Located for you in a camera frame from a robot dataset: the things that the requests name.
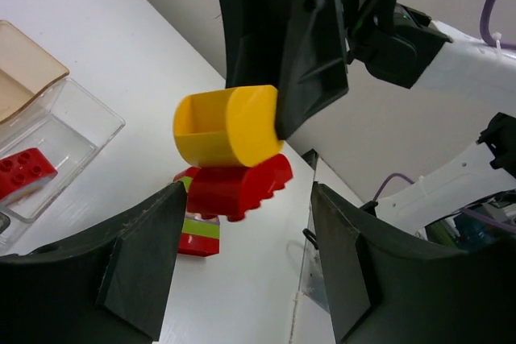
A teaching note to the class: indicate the red rounded lego brick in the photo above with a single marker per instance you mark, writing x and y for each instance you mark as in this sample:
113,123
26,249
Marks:
24,173

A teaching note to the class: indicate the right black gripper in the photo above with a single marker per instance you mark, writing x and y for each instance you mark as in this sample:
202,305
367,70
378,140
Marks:
310,52

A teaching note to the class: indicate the clear container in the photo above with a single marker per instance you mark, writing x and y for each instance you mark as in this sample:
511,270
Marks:
70,126

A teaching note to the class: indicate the red curved lego brick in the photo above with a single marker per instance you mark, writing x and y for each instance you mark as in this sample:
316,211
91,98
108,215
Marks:
232,191

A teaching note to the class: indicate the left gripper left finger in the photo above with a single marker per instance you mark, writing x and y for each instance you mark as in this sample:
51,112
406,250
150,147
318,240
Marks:
109,283

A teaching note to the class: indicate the red green striped lego stack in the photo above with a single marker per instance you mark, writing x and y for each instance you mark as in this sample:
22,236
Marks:
199,237

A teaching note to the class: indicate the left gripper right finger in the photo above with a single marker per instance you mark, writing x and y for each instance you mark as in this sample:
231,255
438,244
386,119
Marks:
386,286

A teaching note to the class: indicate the orange translucent container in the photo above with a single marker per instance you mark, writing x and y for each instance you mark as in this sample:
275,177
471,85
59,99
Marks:
27,71

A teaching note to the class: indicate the yellow rounded lego brick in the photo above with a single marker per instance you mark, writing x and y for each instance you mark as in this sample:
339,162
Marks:
228,127

